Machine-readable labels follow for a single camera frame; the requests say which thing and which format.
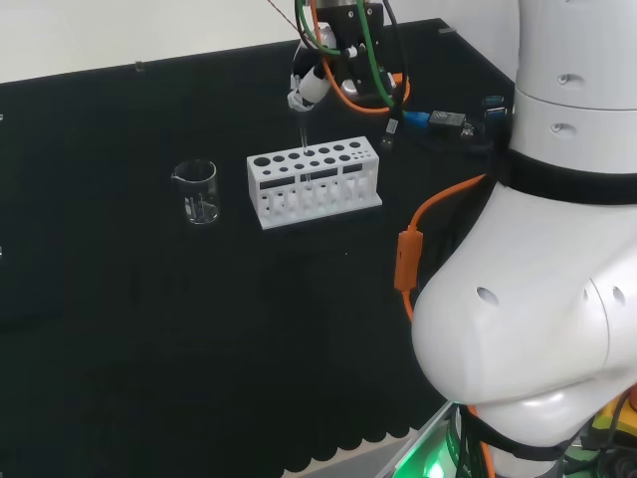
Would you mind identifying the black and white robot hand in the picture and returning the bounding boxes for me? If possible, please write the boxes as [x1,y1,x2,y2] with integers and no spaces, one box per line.
[287,0,400,116]

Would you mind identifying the clear glass rod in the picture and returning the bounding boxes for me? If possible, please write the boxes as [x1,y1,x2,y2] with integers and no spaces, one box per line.
[299,112,315,191]

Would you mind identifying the white test tube rack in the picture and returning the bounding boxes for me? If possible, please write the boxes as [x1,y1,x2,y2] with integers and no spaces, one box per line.
[246,135,384,232]

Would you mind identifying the black hub with blue ports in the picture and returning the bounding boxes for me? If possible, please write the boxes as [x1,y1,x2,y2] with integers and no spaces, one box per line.
[481,93,515,123]

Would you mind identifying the small clear glass beaker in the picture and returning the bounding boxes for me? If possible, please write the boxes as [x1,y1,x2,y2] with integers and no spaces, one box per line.
[170,158,222,226]

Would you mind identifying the black bench cloth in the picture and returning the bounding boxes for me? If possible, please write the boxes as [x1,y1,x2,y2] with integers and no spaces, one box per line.
[0,18,519,478]

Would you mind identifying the yellow stop button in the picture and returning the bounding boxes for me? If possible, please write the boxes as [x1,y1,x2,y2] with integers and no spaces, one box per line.
[591,390,637,440]

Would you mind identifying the green cable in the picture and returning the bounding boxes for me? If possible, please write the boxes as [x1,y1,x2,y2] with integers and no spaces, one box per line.
[293,0,400,112]

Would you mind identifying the thin red wire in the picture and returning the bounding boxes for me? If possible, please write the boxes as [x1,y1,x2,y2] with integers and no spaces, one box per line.
[266,0,301,33]

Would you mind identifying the black USB cable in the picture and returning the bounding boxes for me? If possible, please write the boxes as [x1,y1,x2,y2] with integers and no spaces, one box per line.
[379,0,413,151]

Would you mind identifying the orange cable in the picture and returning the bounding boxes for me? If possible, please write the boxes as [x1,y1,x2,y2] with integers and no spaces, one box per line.
[309,0,495,478]

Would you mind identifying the clear base plate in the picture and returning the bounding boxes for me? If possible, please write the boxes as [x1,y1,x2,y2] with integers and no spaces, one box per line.
[387,400,462,478]

